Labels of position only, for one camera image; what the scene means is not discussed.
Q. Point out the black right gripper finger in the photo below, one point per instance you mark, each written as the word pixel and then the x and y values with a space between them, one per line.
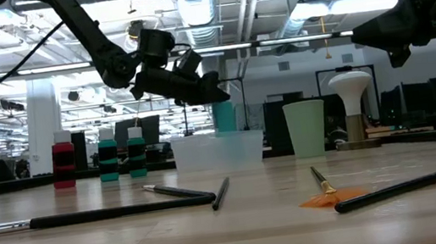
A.
pixel 393 29
pixel 400 55

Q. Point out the black paintbrush silver ferrule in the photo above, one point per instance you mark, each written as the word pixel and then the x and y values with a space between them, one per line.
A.
pixel 128 210
pixel 176 191

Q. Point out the thin black paintbrush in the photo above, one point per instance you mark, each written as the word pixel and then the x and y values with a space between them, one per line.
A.
pixel 220 194

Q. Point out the small red paint bottle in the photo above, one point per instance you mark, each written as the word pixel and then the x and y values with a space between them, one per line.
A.
pixel 63 161

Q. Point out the black paintbrush orange bristles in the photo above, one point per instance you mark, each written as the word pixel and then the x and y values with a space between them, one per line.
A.
pixel 402 188

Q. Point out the orange fan paintbrush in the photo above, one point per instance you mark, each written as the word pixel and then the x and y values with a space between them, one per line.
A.
pixel 331 196

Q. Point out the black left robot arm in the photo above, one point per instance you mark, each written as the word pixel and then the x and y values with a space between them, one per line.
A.
pixel 80 26

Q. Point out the large teal paint bottle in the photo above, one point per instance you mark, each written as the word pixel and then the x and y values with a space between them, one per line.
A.
pixel 223 117

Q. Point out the clear plastic bin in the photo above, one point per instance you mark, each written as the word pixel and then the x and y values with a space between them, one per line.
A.
pixel 218 152

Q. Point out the black equipment box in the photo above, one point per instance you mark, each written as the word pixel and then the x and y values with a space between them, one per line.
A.
pixel 275 127

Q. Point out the tall black cabinet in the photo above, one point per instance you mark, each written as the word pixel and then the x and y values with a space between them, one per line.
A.
pixel 81 152

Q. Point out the pale green plastic cup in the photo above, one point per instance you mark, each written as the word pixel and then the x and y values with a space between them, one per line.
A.
pixel 307 131

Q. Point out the white building pillar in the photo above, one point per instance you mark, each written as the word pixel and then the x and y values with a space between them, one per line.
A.
pixel 44 129

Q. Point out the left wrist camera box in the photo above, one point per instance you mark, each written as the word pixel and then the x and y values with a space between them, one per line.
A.
pixel 189 62

